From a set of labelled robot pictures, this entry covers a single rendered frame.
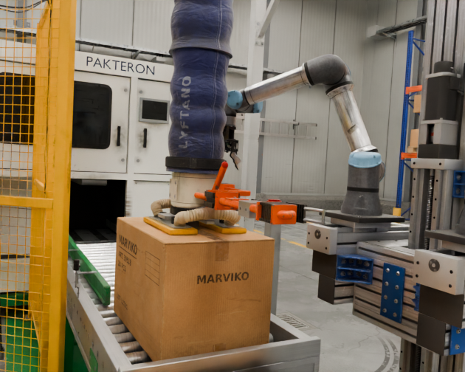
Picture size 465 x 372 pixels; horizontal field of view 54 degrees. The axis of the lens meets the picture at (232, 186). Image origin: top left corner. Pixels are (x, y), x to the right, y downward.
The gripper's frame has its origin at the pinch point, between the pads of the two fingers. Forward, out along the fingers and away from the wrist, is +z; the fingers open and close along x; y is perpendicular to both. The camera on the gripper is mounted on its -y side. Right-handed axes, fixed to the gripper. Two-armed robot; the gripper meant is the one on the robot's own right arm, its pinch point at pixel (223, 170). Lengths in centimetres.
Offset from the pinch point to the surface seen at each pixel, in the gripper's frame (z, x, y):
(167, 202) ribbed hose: 14.1, -30.8, 13.9
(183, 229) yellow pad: 20, -36, 47
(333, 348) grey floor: 117, 109, -43
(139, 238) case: 25, -47, 33
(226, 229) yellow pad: 20, -20, 47
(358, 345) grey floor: 117, 129, -42
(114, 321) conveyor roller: 63, -49, 10
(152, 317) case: 48, -46, 50
